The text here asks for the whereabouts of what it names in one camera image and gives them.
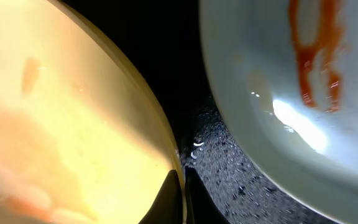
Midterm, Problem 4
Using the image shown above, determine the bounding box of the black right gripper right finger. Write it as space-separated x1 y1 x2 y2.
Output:
185 166 229 224

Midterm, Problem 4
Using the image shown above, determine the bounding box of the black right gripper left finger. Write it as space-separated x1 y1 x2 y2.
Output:
139 170 183 224

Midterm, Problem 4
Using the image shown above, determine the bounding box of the yellow plate with stain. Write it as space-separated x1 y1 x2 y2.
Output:
0 1 186 223

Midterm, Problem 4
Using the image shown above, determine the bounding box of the mint green plate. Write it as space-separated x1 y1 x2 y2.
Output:
200 1 358 223

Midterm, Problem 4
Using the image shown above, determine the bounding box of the round black serving tray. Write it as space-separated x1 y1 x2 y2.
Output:
60 0 338 224

